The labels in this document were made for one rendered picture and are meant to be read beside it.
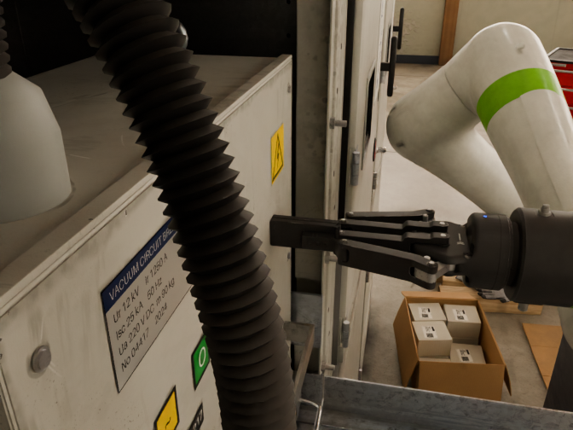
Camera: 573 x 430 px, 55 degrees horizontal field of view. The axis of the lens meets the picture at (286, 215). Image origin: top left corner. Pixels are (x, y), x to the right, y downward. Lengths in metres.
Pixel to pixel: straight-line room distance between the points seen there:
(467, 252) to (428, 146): 0.43
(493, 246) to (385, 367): 1.79
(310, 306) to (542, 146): 0.37
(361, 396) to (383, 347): 1.51
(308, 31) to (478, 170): 0.46
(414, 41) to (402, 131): 7.51
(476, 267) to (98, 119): 0.35
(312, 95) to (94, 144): 0.39
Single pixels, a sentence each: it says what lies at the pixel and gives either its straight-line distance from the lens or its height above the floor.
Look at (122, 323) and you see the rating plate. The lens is 0.29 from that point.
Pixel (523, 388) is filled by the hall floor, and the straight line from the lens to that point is 2.36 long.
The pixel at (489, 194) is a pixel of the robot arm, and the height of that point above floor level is 1.10.
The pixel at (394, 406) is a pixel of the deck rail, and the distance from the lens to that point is 0.89.
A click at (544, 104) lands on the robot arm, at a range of 0.82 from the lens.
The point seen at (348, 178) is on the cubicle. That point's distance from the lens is 0.82.
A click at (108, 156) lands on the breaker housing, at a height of 1.39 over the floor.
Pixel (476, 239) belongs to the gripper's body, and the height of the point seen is 1.25.
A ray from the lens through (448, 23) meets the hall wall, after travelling 8.33.
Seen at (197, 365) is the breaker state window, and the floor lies 1.24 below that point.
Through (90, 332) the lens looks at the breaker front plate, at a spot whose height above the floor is 1.35.
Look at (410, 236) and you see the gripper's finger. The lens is 0.55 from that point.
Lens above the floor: 1.50
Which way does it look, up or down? 26 degrees down
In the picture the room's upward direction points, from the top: straight up
